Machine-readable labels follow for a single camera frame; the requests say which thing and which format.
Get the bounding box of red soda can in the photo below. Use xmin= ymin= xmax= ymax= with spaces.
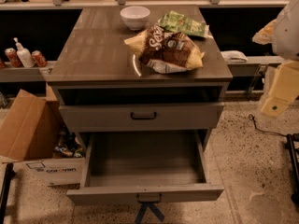
xmin=5 ymin=48 xmax=21 ymax=67
xmin=32 ymin=50 xmax=48 ymax=67

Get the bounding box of open cardboard box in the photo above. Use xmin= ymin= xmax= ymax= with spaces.
xmin=0 ymin=90 xmax=84 ymax=186

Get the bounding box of folded white cloth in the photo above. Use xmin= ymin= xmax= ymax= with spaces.
xmin=221 ymin=50 xmax=248 ymax=63

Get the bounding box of red soda can right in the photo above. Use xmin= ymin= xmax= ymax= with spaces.
xmin=32 ymin=50 xmax=48 ymax=67

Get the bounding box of brown yellow chip bag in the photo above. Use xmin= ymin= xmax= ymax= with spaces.
xmin=124 ymin=25 xmax=204 ymax=74

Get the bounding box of white pump bottle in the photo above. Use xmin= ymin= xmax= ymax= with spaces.
xmin=14 ymin=37 xmax=35 ymax=68

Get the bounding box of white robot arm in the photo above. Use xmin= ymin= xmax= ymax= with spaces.
xmin=252 ymin=0 xmax=299 ymax=118

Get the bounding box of black cable on floor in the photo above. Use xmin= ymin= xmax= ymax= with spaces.
xmin=248 ymin=113 xmax=289 ymax=138

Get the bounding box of black bar left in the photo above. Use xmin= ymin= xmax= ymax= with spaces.
xmin=0 ymin=163 xmax=15 ymax=224

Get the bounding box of red soda can left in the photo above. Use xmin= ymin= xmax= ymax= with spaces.
xmin=5 ymin=48 xmax=21 ymax=67

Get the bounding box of white ceramic bowl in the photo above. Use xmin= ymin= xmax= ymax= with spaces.
xmin=120 ymin=6 xmax=150 ymax=31

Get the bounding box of green chip bag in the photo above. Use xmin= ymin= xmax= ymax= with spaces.
xmin=158 ymin=10 xmax=209 ymax=38

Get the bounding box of closed middle drawer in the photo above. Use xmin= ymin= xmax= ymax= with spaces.
xmin=59 ymin=103 xmax=223 ymax=133

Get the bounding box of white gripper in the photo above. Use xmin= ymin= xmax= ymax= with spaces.
xmin=252 ymin=20 xmax=299 ymax=118

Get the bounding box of open bottom drawer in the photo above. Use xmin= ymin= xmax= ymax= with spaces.
xmin=67 ymin=130 xmax=224 ymax=205

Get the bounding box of grey drawer cabinet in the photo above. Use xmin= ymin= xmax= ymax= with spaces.
xmin=46 ymin=5 xmax=234 ymax=207

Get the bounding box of black stand right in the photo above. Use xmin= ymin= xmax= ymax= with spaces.
xmin=284 ymin=133 xmax=299 ymax=205

